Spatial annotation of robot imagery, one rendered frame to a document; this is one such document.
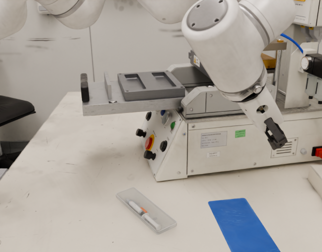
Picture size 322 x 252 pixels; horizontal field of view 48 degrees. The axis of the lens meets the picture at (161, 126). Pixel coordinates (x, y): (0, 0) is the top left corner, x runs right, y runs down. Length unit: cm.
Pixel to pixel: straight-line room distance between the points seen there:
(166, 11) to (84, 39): 205
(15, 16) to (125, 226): 53
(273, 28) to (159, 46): 210
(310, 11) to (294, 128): 32
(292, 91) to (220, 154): 26
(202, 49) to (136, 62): 215
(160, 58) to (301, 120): 169
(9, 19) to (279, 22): 59
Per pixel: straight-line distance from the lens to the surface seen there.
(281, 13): 55
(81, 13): 87
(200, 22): 51
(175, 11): 64
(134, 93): 97
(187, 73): 122
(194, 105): 95
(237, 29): 51
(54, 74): 277
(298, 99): 109
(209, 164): 103
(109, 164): 112
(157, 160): 104
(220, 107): 98
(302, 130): 111
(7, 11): 88
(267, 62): 107
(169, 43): 262
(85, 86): 98
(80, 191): 100
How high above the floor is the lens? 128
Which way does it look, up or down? 23 degrees down
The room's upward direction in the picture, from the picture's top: 1 degrees counter-clockwise
